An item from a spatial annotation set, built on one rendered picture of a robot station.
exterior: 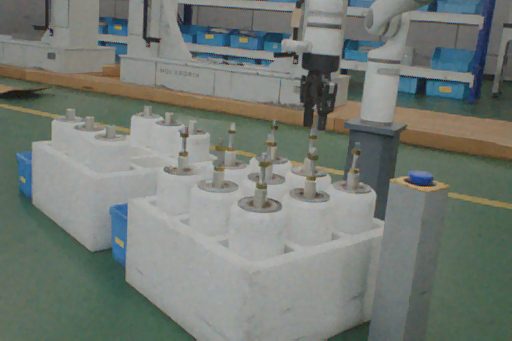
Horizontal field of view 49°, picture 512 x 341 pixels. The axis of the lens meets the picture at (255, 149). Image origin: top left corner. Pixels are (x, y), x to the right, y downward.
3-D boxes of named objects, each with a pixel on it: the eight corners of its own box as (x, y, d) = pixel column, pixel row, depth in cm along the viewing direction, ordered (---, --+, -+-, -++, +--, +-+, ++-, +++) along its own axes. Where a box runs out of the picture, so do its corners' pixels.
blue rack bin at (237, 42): (247, 47, 684) (249, 30, 679) (276, 50, 668) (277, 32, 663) (227, 47, 640) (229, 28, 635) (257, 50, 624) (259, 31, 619)
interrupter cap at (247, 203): (260, 197, 99) (260, 193, 99) (291, 209, 94) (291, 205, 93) (227, 204, 94) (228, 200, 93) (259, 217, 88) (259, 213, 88)
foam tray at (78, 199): (153, 186, 183) (155, 133, 179) (226, 224, 154) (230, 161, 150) (32, 204, 158) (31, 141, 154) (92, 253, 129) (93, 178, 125)
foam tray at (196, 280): (265, 245, 142) (271, 177, 138) (391, 311, 113) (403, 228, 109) (124, 281, 117) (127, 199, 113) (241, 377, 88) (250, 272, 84)
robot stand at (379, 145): (346, 211, 174) (358, 116, 168) (393, 222, 168) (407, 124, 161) (331, 224, 161) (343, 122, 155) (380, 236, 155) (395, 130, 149)
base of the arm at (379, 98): (364, 119, 164) (372, 60, 160) (396, 123, 160) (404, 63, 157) (355, 122, 156) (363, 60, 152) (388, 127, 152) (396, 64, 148)
